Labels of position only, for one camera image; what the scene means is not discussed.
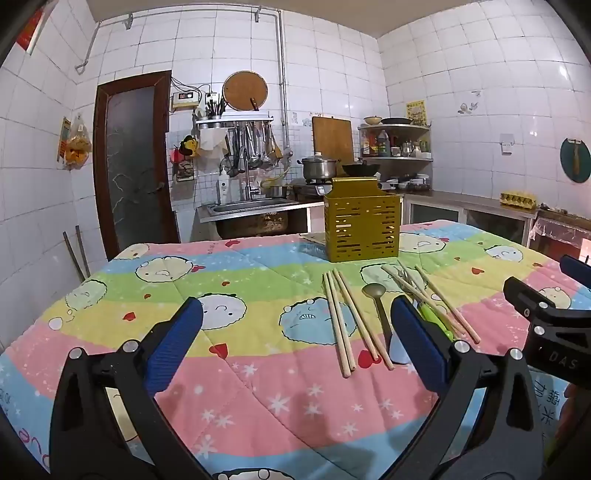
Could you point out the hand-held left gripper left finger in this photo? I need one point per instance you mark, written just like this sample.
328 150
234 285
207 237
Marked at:
178 341

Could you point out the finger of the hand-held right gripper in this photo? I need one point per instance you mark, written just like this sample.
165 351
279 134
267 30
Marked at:
577 274
554 332

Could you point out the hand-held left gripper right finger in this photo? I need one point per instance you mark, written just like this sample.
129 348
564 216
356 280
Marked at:
420 341

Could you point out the bronze metal spoon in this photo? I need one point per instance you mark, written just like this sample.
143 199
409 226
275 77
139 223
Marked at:
371 290

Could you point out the golden perforated utensil holder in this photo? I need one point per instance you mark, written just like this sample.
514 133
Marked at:
362 226

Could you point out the row of hanging kitchen utensils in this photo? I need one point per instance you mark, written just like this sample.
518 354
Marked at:
251 147

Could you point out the lace cloth cover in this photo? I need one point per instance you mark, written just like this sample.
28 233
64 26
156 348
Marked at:
561 228

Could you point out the colourful printed blanket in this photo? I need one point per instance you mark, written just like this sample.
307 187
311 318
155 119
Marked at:
258 369

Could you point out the yellow egg carton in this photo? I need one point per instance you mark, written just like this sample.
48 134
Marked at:
518 198

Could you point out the thin leaning stick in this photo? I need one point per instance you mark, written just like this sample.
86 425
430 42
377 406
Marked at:
82 254

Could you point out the kitchen counter cabinet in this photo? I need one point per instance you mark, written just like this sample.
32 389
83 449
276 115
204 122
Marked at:
461 207

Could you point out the beige woven mat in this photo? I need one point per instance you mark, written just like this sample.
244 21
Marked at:
315 238

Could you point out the steel kitchen sink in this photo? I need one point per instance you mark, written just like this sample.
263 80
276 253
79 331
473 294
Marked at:
251 205

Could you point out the white soap bottle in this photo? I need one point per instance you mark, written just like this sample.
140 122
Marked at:
223 187

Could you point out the brown door with glass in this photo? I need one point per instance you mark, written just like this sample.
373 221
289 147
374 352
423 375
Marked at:
131 166

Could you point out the black wok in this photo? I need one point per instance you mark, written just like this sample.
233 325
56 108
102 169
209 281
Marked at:
361 169

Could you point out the metal corner shelf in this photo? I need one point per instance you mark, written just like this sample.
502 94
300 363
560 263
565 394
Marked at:
401 158

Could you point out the gas stove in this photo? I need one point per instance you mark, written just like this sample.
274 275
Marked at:
311 187

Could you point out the steel cooking pot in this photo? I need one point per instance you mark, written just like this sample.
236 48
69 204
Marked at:
318 168

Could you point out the plastic bag with yellow contents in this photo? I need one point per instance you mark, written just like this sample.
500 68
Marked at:
77 145

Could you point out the rectangular wooden cutting board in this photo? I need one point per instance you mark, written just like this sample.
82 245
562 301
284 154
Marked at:
332 138

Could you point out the round wooden cutting board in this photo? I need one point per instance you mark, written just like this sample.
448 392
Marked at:
244 90

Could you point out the green round wall board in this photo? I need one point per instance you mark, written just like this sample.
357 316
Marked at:
575 159

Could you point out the white wall socket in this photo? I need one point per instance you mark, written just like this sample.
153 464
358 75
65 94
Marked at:
507 144

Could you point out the metal wall utensil rack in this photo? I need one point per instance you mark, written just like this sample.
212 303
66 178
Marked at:
233 121

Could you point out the yellow wall poster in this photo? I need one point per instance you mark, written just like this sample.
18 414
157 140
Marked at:
416 112

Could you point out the beige wall control box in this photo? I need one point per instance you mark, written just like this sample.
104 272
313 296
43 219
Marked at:
184 100

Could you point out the white wall pipe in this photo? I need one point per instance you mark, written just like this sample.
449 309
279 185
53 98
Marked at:
280 69

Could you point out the red wall calendar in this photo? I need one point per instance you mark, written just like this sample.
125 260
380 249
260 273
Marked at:
30 30

